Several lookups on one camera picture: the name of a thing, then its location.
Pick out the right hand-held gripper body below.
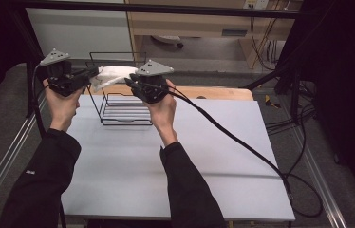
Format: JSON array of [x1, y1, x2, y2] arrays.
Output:
[[131, 59, 176, 105]]

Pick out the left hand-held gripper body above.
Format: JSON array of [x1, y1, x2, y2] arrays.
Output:
[[39, 48, 90, 98]]

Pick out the white towel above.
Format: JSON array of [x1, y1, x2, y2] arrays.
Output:
[[89, 65, 140, 93]]

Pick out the black wire rack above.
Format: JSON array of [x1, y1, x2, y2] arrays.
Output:
[[84, 51, 155, 127]]

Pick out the person's left hand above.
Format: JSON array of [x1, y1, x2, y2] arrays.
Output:
[[42, 77, 85, 133]]

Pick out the person's right hand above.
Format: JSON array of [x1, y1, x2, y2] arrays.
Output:
[[146, 78, 179, 147]]

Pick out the white cabinet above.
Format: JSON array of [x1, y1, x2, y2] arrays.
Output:
[[24, 7, 135, 62]]

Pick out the white power strip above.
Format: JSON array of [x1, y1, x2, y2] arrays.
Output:
[[151, 34, 185, 49]]

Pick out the wooden table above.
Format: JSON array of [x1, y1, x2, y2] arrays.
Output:
[[84, 83, 254, 102]]

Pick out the light wooden desk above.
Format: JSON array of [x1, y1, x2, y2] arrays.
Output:
[[124, 0, 304, 69]]

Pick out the yellow black tape strip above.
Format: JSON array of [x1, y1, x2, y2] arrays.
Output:
[[264, 94, 282, 109]]

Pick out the black metal frame strut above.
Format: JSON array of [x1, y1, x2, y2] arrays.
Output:
[[9, 9, 88, 119], [242, 18, 335, 125]]

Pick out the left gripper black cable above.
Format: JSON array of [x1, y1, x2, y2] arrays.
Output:
[[30, 64, 68, 228]]

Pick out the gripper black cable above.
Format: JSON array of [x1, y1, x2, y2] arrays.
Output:
[[153, 83, 324, 219], [30, 64, 68, 228]]

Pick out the black metal frame bar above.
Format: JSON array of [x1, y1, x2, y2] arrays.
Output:
[[15, 0, 311, 20]]

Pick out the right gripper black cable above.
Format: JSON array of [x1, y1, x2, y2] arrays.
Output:
[[153, 83, 324, 219]]

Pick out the aluminium floor rail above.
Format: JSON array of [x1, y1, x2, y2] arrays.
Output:
[[291, 125, 348, 228], [0, 90, 52, 217]]

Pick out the hanging cables under desk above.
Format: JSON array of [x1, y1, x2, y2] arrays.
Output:
[[249, 15, 282, 72]]

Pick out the white wall socket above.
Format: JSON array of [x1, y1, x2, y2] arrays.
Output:
[[242, 0, 271, 10]]

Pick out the bundle of black floor cables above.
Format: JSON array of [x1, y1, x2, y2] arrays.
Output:
[[265, 80, 318, 179]]

